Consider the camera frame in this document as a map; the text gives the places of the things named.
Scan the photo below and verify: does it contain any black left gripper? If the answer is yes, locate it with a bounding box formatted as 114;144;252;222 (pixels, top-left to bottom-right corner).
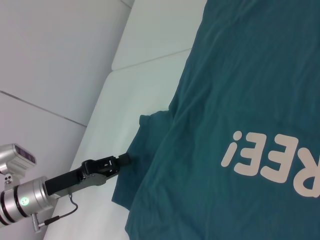
44;152;133;197

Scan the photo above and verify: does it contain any teal t-shirt with FREE print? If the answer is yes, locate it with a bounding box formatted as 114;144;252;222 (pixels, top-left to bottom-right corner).
111;0;320;240

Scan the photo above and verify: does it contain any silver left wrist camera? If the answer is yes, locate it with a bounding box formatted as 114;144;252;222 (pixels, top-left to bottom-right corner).
0;143;38;181

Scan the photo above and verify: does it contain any left gripper cable with plug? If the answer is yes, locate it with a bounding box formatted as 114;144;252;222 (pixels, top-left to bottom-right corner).
31;193;79;233

